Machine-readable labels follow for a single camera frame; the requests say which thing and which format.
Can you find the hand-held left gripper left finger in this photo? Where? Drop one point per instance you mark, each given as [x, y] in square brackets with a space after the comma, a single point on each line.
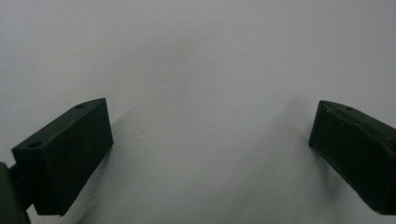
[62, 158]

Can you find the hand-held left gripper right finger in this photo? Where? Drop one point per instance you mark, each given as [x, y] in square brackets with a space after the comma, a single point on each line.
[355, 149]

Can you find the white table mat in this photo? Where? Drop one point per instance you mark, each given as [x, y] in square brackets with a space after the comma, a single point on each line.
[202, 68]

